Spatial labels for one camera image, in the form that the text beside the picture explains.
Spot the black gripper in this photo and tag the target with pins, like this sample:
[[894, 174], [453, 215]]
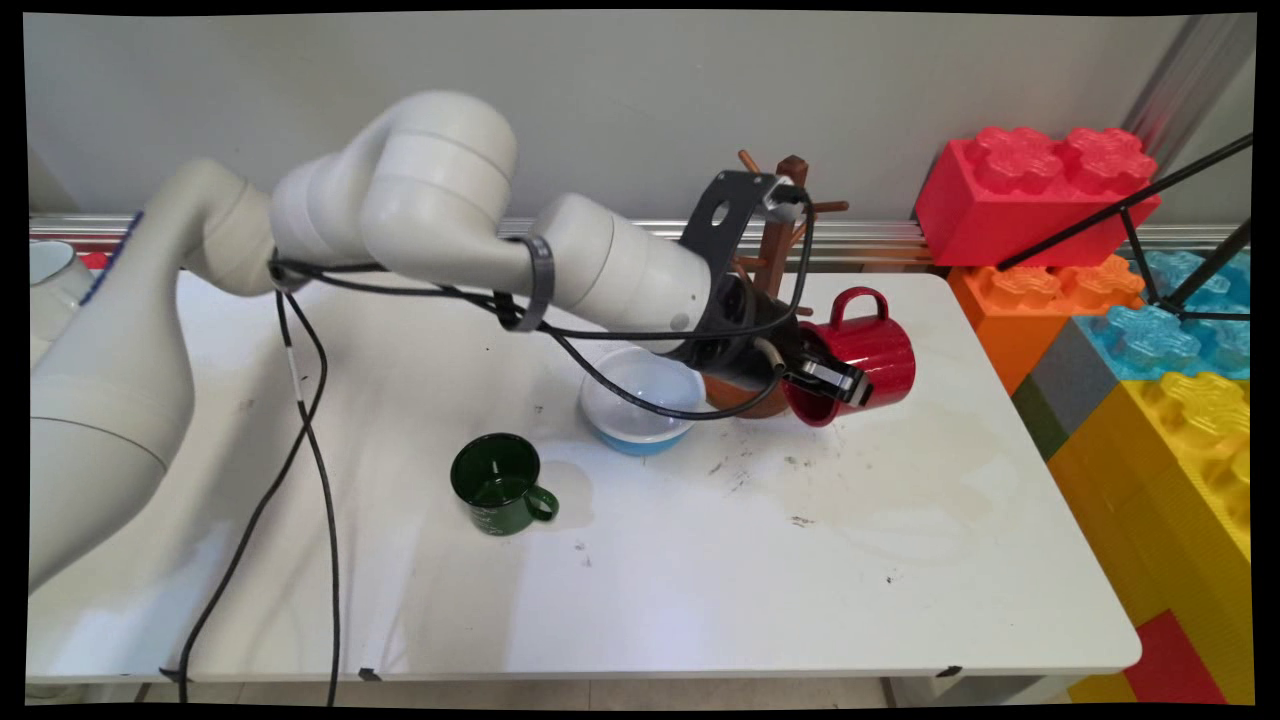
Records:
[[740, 345]]

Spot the red metal mug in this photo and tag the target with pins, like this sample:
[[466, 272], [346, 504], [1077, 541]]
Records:
[[870, 350]]

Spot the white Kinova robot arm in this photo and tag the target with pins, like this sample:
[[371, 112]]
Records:
[[430, 190]]

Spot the brown wooden mug tree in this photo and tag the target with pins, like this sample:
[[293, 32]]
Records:
[[775, 240]]

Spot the big orange toy brick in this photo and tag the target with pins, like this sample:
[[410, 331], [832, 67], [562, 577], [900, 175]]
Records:
[[1010, 320]]

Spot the white and blue bowl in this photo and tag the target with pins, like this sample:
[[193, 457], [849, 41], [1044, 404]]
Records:
[[635, 425]]

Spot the big red toy brick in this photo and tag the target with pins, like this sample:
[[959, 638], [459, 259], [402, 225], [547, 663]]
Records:
[[990, 220]]

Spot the big dark green toy brick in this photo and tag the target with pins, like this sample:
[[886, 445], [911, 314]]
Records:
[[1038, 420]]

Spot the big light blue toy brick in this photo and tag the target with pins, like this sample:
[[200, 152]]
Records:
[[1140, 340]]

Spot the black tripod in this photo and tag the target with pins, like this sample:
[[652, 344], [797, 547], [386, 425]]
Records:
[[1130, 205]]

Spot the dark green enamel mug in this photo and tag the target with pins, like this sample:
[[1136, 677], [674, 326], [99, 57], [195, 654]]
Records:
[[498, 500]]

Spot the big yellow toy brick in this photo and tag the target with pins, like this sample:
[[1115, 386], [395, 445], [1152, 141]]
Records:
[[1150, 480]]

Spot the flat red toy brick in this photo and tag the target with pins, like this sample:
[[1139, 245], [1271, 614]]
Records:
[[1170, 665]]

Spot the small red object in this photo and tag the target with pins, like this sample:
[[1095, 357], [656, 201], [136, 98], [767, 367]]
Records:
[[92, 260]]

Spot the aluminium rail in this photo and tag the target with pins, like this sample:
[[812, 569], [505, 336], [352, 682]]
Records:
[[870, 240]]

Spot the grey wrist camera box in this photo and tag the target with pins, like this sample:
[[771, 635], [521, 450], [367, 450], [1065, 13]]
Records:
[[787, 197]]

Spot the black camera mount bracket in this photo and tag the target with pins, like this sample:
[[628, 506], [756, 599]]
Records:
[[725, 215]]

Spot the aluminium post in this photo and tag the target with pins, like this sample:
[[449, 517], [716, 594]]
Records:
[[1180, 80]]

